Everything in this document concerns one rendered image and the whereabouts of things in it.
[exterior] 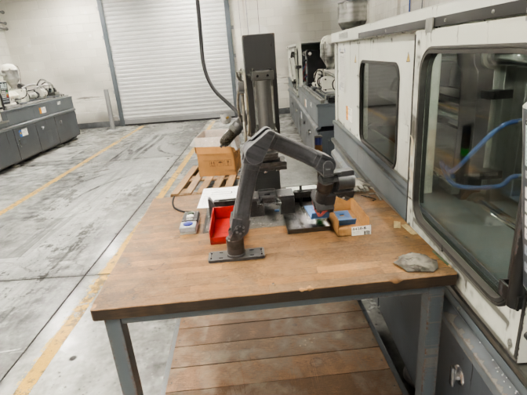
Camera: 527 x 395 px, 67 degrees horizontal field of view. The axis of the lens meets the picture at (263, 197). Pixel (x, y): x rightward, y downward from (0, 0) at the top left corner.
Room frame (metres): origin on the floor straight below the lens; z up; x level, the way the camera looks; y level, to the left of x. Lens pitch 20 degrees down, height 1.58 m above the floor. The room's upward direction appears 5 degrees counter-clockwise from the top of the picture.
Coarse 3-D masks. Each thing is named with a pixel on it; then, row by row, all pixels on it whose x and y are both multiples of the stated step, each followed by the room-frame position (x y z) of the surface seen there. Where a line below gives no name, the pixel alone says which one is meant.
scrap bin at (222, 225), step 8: (216, 208) 1.63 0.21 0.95; (224, 208) 1.63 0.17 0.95; (232, 208) 1.63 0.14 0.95; (216, 216) 1.63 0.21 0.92; (224, 216) 1.63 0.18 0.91; (216, 224) 1.57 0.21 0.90; (224, 224) 1.56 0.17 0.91; (216, 232) 1.49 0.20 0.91; (224, 232) 1.48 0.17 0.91; (216, 240) 1.38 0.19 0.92; (224, 240) 1.38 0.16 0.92
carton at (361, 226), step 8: (336, 200) 1.61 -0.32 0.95; (344, 200) 1.61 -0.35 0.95; (352, 200) 1.58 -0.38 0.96; (336, 208) 1.61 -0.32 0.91; (344, 208) 1.61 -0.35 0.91; (352, 208) 1.58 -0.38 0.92; (360, 208) 1.47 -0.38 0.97; (352, 216) 1.53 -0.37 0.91; (360, 216) 1.47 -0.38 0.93; (368, 216) 1.37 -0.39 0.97; (336, 224) 1.38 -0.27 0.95; (352, 224) 1.46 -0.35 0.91; (360, 224) 1.45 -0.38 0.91; (368, 224) 1.37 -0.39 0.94; (336, 232) 1.38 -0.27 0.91; (344, 232) 1.37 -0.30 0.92; (352, 232) 1.37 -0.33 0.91; (360, 232) 1.37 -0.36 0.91; (368, 232) 1.37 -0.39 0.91
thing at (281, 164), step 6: (270, 150) 1.67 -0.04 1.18; (270, 156) 1.62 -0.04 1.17; (276, 156) 1.62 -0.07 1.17; (282, 156) 1.72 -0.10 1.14; (264, 162) 1.64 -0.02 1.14; (270, 162) 1.63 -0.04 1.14; (276, 162) 1.63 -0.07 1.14; (282, 162) 1.63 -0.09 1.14; (264, 168) 1.63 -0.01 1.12; (270, 168) 1.63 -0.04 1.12; (276, 168) 1.63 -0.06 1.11; (282, 168) 1.63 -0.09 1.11
